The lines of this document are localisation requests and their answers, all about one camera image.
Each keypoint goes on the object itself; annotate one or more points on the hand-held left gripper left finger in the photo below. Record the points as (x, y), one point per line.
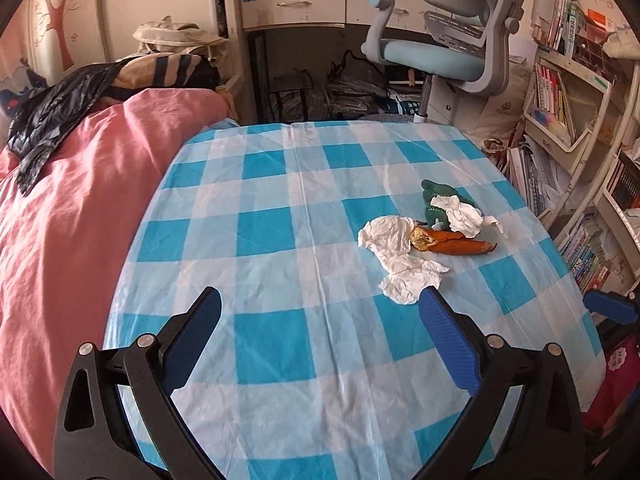
(192, 340)

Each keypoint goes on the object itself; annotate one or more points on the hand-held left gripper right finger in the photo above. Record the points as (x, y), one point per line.
(450, 340)

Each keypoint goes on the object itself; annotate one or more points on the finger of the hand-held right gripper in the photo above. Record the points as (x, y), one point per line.
(610, 306)

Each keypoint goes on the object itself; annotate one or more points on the small white tissue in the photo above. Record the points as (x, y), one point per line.
(410, 280)

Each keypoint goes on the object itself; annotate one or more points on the orange fruit peel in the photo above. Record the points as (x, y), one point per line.
(450, 246)

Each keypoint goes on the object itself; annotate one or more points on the large white tissue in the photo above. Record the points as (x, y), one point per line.
(387, 235)

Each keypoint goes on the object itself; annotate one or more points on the green snack wrapper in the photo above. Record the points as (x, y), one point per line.
(435, 200)

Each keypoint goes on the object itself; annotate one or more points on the row of colourful thin books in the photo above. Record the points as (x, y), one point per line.
(587, 255)

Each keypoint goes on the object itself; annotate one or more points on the red pink bag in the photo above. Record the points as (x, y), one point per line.
(615, 380)

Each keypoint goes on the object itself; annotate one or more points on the row of dark books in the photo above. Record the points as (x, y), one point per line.
(625, 185)

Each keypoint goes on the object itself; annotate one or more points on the blue white checked tablecloth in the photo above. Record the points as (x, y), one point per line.
(300, 260)

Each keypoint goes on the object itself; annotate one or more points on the stack of papers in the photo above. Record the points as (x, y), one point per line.
(535, 180)

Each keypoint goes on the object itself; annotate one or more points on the pink duvet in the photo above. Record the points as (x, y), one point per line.
(75, 235)

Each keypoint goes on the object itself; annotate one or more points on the white book rack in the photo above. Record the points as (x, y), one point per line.
(595, 110)

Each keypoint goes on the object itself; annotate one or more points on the row of red white books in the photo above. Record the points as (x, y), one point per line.
(552, 97)

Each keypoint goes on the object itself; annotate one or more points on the blue white printed bag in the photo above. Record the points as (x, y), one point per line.
(402, 103)

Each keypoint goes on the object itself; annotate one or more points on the black mesh bag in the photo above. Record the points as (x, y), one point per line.
(292, 97)

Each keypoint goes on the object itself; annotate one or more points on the black puffer jacket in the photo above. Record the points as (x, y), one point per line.
(55, 115)

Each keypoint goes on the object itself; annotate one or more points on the beige navy striped pillow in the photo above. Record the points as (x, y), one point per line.
(165, 72)

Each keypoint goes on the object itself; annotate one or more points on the black plastic bag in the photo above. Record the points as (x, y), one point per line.
(355, 87)

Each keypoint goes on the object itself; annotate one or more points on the row of tall books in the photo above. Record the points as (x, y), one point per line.
(557, 10)

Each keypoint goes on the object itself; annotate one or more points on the beige canvas bag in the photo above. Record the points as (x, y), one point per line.
(175, 35)

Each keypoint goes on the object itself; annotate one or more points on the grey blue desk chair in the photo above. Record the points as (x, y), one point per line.
(450, 20)

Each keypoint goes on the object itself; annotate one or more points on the plain white desk drawer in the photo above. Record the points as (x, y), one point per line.
(365, 12)

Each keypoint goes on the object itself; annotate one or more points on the white desk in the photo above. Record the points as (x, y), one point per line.
(300, 10)

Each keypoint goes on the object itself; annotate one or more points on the white desk drawer blue sticker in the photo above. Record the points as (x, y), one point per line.
(292, 6)

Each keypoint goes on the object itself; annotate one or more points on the white tree-print headboard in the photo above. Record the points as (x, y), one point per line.
(65, 10)

